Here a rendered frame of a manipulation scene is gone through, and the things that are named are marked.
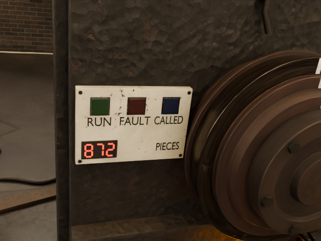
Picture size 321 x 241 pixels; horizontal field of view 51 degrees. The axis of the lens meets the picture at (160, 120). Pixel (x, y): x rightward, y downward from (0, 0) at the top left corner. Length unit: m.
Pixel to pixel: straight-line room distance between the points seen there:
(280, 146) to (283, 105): 0.08
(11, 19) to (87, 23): 6.04
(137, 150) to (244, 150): 0.25
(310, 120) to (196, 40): 0.29
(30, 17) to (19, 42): 0.50
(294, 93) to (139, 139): 0.35
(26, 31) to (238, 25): 6.08
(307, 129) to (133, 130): 0.36
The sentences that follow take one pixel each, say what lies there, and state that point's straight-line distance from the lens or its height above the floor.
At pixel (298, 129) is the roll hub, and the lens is 0.67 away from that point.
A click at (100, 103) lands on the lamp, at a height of 1.21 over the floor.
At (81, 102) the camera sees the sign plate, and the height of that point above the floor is 1.21.
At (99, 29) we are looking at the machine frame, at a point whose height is 1.36.
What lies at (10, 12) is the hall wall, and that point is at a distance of 6.71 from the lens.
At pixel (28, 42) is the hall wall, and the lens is 6.77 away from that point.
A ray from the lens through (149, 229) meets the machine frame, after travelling 0.90.
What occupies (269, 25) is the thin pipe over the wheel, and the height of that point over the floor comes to 1.39.
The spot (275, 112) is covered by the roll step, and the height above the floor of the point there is 1.25.
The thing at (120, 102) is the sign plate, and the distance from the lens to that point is 0.73.
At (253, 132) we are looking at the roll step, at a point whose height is 1.20.
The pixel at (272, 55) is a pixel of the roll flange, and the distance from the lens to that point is 0.76.
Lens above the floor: 1.46
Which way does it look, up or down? 22 degrees down
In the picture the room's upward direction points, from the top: 6 degrees clockwise
